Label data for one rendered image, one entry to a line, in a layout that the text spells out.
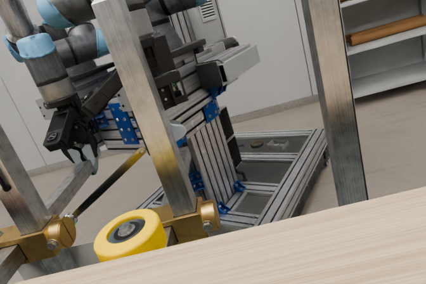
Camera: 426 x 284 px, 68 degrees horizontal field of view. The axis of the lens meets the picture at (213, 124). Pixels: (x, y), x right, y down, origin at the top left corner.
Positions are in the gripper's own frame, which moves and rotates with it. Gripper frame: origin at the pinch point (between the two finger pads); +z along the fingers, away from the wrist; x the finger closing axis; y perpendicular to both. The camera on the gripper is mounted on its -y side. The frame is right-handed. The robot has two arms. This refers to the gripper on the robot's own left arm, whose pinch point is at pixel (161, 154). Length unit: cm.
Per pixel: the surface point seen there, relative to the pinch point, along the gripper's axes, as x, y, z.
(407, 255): -38.9, 12.7, 0.2
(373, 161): 87, 124, 91
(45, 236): -3.2, -21.8, 4.0
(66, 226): -1.5, -19.0, 4.8
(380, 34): 160, 212, 35
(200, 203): -9.4, 2.6, 6.7
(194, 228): -11.3, 0.1, 9.1
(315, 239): -33.3, 8.4, 0.2
